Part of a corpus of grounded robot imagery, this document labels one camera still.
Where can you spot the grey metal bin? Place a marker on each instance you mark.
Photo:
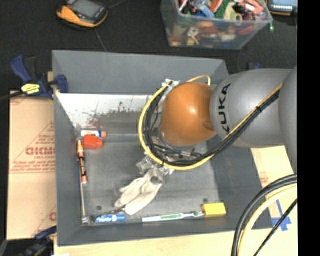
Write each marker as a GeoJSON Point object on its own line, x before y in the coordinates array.
{"type": "Point", "coordinates": [120, 72]}

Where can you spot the white and green toothbrush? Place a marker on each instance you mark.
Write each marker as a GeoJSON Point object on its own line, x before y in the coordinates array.
{"type": "Point", "coordinates": [167, 217]}

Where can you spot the blue and white tube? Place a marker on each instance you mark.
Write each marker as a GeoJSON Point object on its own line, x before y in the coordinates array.
{"type": "Point", "coordinates": [111, 218]}

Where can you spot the white cloth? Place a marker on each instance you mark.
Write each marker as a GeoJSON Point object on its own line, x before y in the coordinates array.
{"type": "Point", "coordinates": [140, 193]}

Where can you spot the yellow block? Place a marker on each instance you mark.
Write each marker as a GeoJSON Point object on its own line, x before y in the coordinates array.
{"type": "Point", "coordinates": [213, 209]}

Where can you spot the orange marker pen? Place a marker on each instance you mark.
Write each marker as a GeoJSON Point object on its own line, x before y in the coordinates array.
{"type": "Point", "coordinates": [82, 162]}

